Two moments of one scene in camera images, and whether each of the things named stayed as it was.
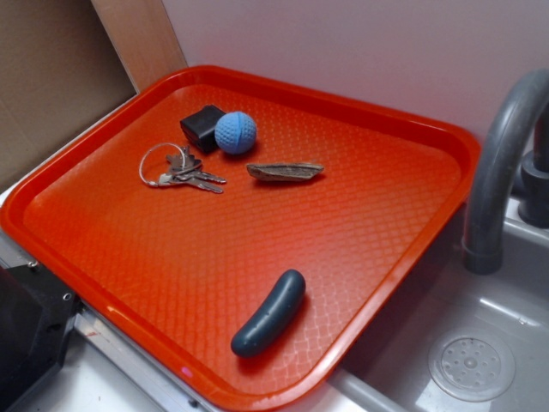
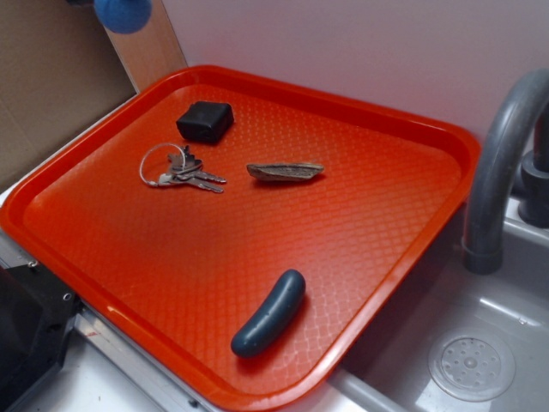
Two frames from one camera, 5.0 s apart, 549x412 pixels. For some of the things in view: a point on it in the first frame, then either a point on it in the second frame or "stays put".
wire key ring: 140,162 stays put
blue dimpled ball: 235,132 -> 123,16
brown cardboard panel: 61,71 stays put
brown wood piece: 284,172 stays put
